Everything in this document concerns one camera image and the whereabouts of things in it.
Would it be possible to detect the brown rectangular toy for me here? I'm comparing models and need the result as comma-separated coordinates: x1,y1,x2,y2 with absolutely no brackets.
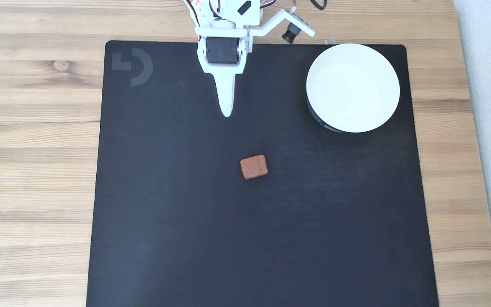
240,154,269,180

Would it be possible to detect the white round bowl plate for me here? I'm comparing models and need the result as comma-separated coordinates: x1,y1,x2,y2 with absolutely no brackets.
305,43,401,133

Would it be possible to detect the black desk mat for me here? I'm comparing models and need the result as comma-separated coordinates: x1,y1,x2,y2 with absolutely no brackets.
86,40,440,307

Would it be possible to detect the black camera on white mount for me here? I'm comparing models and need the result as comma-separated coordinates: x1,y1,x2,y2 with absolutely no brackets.
249,7,316,45

